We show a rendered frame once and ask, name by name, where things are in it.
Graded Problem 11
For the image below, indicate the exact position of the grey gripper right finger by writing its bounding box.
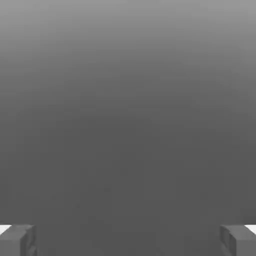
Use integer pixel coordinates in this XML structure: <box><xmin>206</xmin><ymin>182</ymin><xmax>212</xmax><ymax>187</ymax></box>
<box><xmin>219</xmin><ymin>224</ymin><xmax>256</xmax><ymax>256</ymax></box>

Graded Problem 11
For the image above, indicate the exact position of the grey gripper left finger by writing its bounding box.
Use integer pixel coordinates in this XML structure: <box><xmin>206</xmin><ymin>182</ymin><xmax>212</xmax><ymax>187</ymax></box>
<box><xmin>0</xmin><ymin>224</ymin><xmax>38</xmax><ymax>256</ymax></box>

